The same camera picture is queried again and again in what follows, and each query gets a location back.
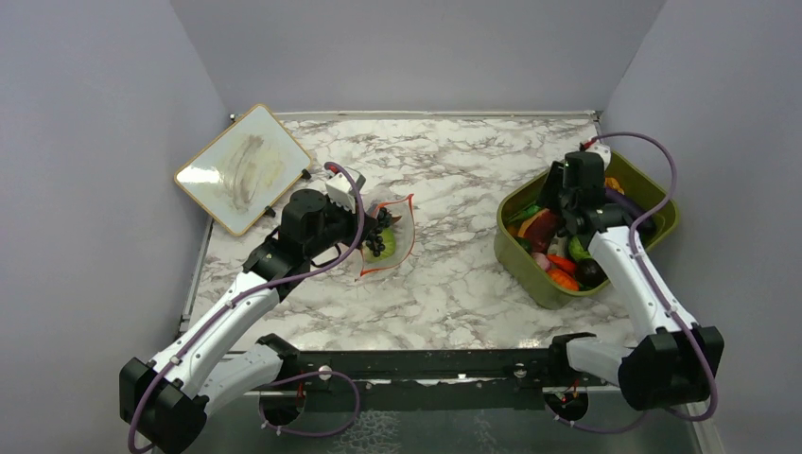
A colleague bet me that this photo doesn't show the red onion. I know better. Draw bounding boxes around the red onion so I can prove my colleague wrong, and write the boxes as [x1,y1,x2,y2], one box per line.
[531,253,551,271]

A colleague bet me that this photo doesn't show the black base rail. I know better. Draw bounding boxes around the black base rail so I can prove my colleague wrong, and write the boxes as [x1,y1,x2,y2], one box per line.
[257,334,602,423]

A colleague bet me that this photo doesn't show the green custard apple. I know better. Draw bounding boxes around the green custard apple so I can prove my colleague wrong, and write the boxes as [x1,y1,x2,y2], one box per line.
[567,236,592,263]

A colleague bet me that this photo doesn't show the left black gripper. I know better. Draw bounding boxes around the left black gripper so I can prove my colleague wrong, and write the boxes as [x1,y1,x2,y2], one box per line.
[305,193,379,259]

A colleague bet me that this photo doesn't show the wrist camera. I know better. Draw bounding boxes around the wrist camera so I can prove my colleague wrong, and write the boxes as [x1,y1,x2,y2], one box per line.
[325,166,366,214]
[583,140,612,169]

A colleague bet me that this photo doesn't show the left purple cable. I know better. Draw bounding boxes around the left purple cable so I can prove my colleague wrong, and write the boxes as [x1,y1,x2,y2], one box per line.
[127,161,367,454]

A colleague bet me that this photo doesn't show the green cabbage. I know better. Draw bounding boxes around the green cabbage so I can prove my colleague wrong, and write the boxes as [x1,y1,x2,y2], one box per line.
[375,228,396,260]

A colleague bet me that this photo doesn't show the orange pumpkin piece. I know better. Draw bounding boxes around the orange pumpkin piece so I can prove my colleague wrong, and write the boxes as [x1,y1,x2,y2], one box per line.
[604,177,625,195]

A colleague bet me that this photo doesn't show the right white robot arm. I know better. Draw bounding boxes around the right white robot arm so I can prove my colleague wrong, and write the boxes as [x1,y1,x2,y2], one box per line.
[544,151,724,410]

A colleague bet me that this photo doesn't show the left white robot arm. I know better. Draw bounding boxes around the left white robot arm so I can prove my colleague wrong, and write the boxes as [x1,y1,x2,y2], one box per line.
[118,186,375,453]

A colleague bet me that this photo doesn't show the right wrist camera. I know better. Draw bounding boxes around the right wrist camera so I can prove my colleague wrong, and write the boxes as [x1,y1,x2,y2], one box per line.
[583,140,612,169]

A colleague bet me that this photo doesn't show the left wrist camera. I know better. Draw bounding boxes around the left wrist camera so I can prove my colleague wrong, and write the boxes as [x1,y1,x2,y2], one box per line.
[325,166,366,214]

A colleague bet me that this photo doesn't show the olive green plastic bin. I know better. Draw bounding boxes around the olive green plastic bin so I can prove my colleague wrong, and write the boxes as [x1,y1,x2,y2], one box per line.
[494,151,666,310]

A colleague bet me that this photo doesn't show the gold framed mirror tray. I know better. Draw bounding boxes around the gold framed mirror tray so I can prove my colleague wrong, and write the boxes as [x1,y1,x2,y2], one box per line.
[174,104,313,236]

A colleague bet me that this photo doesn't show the green long bean pod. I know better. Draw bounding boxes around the green long bean pod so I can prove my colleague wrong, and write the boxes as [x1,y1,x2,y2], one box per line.
[505,203,541,225]

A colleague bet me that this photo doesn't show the purple eggplant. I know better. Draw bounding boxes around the purple eggplant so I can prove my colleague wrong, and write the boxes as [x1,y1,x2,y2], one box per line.
[605,187,657,236]

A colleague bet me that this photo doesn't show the red chili pepper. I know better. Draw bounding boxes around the red chili pepper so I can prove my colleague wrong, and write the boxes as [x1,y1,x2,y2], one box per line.
[547,254,577,276]

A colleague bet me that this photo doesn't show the orange carrot in bin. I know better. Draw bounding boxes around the orange carrot in bin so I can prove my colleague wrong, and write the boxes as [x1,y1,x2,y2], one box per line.
[547,269,581,291]

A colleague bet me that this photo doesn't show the clear zip top bag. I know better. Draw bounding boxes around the clear zip top bag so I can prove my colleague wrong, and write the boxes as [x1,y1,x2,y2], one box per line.
[360,188,416,276]

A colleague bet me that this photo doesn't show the halved fig piece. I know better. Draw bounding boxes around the halved fig piece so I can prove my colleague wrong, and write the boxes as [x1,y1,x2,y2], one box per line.
[517,208,563,253]

